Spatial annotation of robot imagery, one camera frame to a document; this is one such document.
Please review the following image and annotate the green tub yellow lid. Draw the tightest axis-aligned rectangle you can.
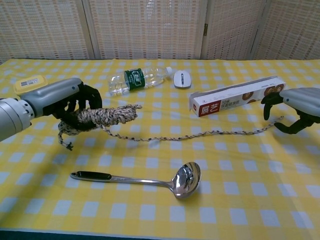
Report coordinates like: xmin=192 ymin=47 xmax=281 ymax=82
xmin=13 ymin=75 xmax=49 ymax=97

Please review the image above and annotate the clear water bottle green label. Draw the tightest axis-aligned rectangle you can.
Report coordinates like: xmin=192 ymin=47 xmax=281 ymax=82
xmin=107 ymin=66 xmax=173 ymax=98

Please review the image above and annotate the woven folding screen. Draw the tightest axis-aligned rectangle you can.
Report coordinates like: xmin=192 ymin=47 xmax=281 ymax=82
xmin=0 ymin=0 xmax=320 ymax=65

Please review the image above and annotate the speckled braided rope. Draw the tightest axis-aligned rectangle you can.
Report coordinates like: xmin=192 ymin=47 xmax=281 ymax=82
xmin=57 ymin=103 xmax=285 ymax=152

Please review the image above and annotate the yellow white checked tablecloth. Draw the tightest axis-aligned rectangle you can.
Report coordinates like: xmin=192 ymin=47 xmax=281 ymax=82
xmin=0 ymin=58 xmax=320 ymax=232

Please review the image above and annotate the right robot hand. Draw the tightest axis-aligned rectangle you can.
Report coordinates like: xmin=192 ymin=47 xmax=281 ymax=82
xmin=260 ymin=87 xmax=320 ymax=135

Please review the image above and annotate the white baking paper box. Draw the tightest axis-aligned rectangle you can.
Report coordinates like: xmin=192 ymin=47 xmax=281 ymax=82
xmin=188 ymin=75 xmax=287 ymax=118

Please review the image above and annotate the white computer mouse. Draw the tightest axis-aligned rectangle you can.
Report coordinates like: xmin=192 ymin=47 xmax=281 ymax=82
xmin=173 ymin=69 xmax=193 ymax=89

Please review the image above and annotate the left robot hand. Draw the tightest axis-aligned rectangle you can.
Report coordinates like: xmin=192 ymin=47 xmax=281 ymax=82
xmin=21 ymin=77 xmax=103 ymax=132

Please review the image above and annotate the stainless steel ladle black handle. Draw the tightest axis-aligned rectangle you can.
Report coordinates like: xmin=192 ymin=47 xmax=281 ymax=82
xmin=69 ymin=161 xmax=202 ymax=200

